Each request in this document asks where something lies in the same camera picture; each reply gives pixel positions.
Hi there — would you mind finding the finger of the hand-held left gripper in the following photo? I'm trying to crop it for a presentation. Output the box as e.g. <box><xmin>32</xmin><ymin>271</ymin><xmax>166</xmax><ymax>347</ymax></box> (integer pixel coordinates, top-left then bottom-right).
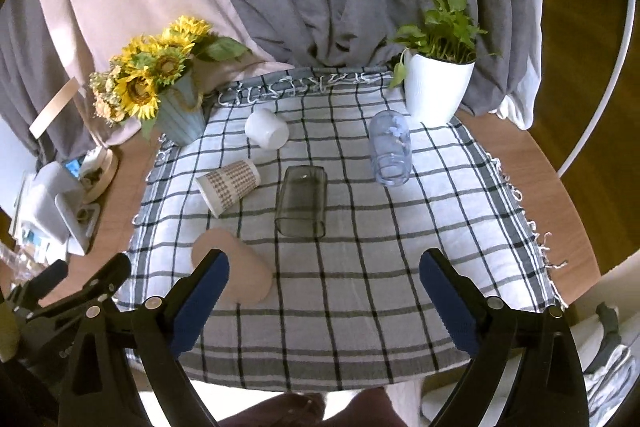
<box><xmin>22</xmin><ymin>252</ymin><xmax>133</xmax><ymax>333</ymax></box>
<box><xmin>6</xmin><ymin>259</ymin><xmax>70</xmax><ymax>308</ymax></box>

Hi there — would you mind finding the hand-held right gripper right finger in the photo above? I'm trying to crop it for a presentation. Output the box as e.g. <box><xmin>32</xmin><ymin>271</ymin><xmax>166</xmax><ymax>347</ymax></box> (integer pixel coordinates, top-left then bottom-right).
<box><xmin>419</xmin><ymin>248</ymin><xmax>589</xmax><ymax>427</ymax></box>

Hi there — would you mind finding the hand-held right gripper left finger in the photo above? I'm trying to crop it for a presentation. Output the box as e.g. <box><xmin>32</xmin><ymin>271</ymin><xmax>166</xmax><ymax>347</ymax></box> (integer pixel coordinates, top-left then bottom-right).
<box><xmin>57</xmin><ymin>249</ymin><xmax>231</xmax><ymax>427</ymax></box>

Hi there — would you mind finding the beige cup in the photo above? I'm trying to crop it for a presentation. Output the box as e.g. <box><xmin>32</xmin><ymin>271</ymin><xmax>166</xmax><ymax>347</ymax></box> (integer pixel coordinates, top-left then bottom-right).
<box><xmin>192</xmin><ymin>229</ymin><xmax>273</xmax><ymax>306</ymax></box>

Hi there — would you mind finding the patterned paper cup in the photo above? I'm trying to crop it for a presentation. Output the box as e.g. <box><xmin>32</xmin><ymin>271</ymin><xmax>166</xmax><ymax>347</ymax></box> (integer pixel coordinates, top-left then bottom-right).
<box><xmin>195</xmin><ymin>158</ymin><xmax>262</xmax><ymax>219</ymax></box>

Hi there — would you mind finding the clear grey square cup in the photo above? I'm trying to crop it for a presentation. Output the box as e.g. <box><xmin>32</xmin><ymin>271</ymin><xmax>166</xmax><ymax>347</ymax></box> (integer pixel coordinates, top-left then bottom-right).
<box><xmin>274</xmin><ymin>165</ymin><xmax>329</xmax><ymax>239</ymax></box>

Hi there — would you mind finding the clear blue plastic cup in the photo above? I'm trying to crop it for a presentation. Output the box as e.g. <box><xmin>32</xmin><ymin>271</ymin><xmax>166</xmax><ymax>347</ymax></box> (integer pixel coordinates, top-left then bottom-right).
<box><xmin>368</xmin><ymin>109</ymin><xmax>412</xmax><ymax>188</ymax></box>

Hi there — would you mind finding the white cup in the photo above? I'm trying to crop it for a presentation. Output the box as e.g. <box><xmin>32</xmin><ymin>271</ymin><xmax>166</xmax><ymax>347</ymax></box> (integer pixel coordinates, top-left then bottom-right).
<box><xmin>244</xmin><ymin>108</ymin><xmax>290</xmax><ymax>150</ymax></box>

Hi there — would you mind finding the white box device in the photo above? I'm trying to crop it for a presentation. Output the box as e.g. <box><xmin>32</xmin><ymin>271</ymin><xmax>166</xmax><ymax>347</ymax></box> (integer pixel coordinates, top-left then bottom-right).
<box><xmin>31</xmin><ymin>161</ymin><xmax>102</xmax><ymax>256</ymax></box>

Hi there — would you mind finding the black white checked tablecloth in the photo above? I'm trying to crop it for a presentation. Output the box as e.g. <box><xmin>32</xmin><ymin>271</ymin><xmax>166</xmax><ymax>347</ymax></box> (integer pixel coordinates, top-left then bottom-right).
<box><xmin>122</xmin><ymin>67</ymin><xmax>569</xmax><ymax>392</ymax></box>

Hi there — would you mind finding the round wooden stand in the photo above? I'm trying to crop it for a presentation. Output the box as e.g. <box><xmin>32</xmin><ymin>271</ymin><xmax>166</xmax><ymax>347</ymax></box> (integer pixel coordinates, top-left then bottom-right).
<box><xmin>80</xmin><ymin>146</ymin><xmax>121</xmax><ymax>204</ymax></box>

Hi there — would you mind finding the person's right leg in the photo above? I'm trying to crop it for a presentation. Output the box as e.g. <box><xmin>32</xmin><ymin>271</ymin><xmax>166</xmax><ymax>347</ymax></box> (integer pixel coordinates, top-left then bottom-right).
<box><xmin>344</xmin><ymin>387</ymin><xmax>401</xmax><ymax>427</ymax></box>

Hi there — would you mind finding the person's leg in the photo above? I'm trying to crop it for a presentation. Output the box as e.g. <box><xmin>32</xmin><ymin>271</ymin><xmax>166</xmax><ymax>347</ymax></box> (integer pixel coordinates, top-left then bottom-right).
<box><xmin>344</xmin><ymin>387</ymin><xmax>401</xmax><ymax>427</ymax></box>
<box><xmin>234</xmin><ymin>389</ymin><xmax>328</xmax><ymax>427</ymax></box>

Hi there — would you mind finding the person's left leg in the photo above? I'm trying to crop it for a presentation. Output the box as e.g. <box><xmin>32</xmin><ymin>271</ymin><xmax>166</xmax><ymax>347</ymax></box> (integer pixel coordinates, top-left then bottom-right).
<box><xmin>234</xmin><ymin>389</ymin><xmax>328</xmax><ymax>427</ymax></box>

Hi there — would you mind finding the dark grey object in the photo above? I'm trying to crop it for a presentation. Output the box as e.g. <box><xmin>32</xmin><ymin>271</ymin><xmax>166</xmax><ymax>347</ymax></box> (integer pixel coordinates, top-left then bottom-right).
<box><xmin>596</xmin><ymin>302</ymin><xmax>622</xmax><ymax>360</ymax></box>

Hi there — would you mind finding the wooden strip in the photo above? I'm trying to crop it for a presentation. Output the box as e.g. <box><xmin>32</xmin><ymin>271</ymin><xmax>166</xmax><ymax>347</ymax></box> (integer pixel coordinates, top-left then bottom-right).
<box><xmin>29</xmin><ymin>78</ymin><xmax>82</xmax><ymax>138</ymax></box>

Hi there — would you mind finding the ribbed blue-grey vase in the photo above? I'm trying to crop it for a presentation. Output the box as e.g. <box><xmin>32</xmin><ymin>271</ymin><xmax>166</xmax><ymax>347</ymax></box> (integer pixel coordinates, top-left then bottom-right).
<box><xmin>157</xmin><ymin>74</ymin><xmax>207</xmax><ymax>146</ymax></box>

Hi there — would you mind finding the white crumpled cloth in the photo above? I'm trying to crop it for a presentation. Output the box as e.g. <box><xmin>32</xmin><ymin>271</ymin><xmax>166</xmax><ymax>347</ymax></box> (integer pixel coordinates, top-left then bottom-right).
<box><xmin>575</xmin><ymin>337</ymin><xmax>640</xmax><ymax>427</ymax></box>

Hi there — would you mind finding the sunflower bouquet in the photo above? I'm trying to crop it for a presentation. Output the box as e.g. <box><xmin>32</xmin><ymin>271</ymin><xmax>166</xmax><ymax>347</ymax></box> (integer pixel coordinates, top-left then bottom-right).
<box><xmin>90</xmin><ymin>16</ymin><xmax>251</xmax><ymax>140</ymax></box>

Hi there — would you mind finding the white curtain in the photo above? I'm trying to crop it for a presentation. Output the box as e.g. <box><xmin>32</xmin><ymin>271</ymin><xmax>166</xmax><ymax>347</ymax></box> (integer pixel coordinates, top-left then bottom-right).
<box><xmin>495</xmin><ymin>0</ymin><xmax>545</xmax><ymax>130</ymax></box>

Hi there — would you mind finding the white plant pot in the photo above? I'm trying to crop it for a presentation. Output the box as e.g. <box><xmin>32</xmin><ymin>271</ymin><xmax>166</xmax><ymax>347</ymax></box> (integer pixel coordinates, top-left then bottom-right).
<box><xmin>403</xmin><ymin>48</ymin><xmax>476</xmax><ymax>126</ymax></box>

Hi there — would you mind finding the green potted plant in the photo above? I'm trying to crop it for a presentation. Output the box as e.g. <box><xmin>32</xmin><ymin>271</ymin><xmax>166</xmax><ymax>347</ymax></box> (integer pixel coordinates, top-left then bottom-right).
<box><xmin>386</xmin><ymin>0</ymin><xmax>502</xmax><ymax>88</ymax></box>

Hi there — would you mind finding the white hoop tube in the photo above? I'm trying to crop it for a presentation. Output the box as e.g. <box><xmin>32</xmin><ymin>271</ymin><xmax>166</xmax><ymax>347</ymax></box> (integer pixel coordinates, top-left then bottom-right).
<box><xmin>556</xmin><ymin>0</ymin><xmax>637</xmax><ymax>178</ymax></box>

